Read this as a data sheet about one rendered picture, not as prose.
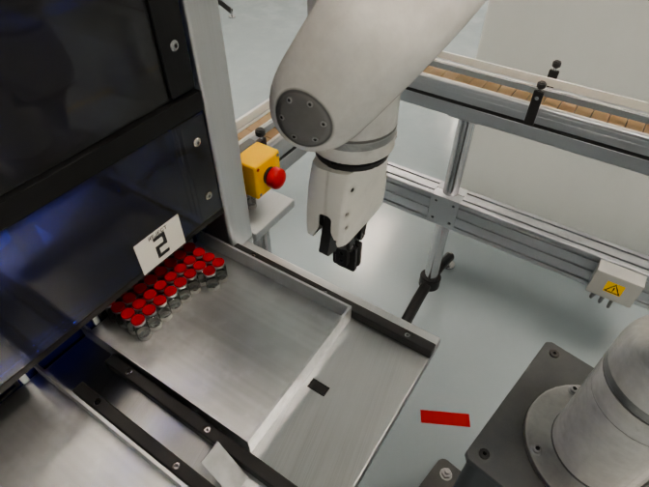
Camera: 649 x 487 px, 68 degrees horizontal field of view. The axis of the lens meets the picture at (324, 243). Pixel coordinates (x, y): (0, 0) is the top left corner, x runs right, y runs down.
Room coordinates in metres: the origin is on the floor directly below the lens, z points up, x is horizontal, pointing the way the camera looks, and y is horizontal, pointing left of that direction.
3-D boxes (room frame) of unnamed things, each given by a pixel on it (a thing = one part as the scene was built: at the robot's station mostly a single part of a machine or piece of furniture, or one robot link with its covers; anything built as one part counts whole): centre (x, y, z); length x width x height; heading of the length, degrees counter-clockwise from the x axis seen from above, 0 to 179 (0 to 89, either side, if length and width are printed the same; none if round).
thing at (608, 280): (0.88, -0.81, 0.50); 0.12 x 0.05 x 0.09; 56
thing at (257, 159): (0.73, 0.13, 1.00); 0.08 x 0.07 x 0.07; 56
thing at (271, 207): (0.77, 0.16, 0.87); 0.14 x 0.13 x 0.02; 56
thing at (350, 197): (0.41, -0.03, 1.21); 0.10 x 0.08 x 0.11; 146
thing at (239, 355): (0.46, 0.17, 0.90); 0.34 x 0.26 x 0.04; 57
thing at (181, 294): (0.51, 0.24, 0.90); 0.18 x 0.02 x 0.05; 147
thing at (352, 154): (0.42, -0.03, 1.27); 0.09 x 0.08 x 0.03; 146
